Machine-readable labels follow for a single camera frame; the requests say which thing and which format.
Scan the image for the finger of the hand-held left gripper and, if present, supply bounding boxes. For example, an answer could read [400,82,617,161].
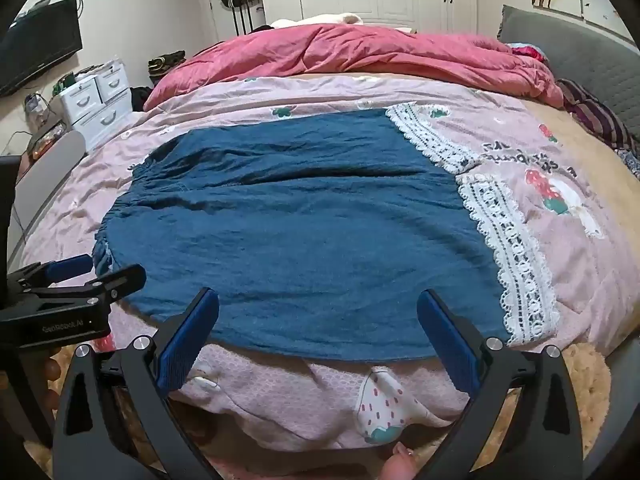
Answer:
[7,254,94,292]
[14,264,147,311]

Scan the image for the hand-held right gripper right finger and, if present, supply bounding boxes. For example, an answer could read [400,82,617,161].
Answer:
[416,289,585,480]

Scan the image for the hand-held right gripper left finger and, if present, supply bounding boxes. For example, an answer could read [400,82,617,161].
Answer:
[52,287,221,480]

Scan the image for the blue denim pants lace trim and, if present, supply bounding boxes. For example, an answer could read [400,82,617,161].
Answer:
[92,102,561,363]

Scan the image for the person's left hand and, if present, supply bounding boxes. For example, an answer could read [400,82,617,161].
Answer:
[42,357,63,411]

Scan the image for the orange plastic bag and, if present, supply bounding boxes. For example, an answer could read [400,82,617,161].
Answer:
[27,120,68,158]

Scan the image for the pink strawberry printed blanket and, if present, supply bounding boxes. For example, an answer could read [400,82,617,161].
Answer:
[20,72,640,453]

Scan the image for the tan fluffy blanket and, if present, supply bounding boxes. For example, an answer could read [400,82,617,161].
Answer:
[500,342,613,441]

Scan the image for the white drawer cabinet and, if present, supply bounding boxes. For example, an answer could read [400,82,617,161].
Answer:
[52,60,133,153]

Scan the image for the black television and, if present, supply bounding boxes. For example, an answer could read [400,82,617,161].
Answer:
[0,0,83,98]

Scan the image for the dark folded clothes pile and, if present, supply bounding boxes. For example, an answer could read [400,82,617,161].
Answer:
[147,50,188,81]

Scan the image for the tan bed sheet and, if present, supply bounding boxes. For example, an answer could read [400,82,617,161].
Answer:
[520,95,640,241]

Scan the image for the red and blue clothes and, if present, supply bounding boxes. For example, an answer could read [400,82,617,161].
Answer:
[510,42,551,64]

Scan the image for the red comforter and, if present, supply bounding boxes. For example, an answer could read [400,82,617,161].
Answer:
[142,22,566,111]

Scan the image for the cream cloth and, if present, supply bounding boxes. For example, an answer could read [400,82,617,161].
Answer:
[270,12,363,29]

